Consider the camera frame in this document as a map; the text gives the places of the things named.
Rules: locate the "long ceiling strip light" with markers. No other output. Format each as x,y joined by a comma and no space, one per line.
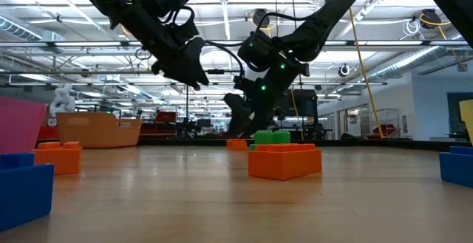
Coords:
338,43
393,43
88,43

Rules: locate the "red plastic tray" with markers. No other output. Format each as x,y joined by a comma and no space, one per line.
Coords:
18,125

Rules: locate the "orange toy brick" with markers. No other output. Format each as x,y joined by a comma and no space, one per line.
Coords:
236,145
59,160
284,163

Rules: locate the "black monitor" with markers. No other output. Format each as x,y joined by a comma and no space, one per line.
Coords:
301,102

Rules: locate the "red storage bin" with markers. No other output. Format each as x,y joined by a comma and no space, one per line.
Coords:
166,117

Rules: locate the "orange plastic bin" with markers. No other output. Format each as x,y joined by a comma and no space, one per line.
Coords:
96,132

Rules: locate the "silver ceiling duct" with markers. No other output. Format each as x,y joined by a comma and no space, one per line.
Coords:
16,29
410,60

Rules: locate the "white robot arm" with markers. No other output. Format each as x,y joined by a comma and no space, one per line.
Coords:
61,100

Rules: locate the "black robot workstation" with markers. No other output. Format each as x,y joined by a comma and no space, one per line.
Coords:
188,126

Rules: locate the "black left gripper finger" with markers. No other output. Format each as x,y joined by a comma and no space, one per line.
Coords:
188,67

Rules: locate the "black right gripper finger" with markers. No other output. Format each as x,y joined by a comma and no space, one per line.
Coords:
238,113
263,117

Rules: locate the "red low cart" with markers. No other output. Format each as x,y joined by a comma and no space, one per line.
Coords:
47,132

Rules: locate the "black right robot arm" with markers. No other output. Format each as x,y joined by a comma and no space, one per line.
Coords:
321,25

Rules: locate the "blue toy brick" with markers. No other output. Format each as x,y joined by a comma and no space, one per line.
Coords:
26,195
458,169

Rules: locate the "yellow plastic tray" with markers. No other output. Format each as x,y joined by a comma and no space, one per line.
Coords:
467,119

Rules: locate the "red floor object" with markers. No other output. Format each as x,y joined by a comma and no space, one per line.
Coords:
384,129

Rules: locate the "green toy brick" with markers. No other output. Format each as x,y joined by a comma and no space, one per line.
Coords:
271,137

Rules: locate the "black frame stand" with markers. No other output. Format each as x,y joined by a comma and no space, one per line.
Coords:
216,71

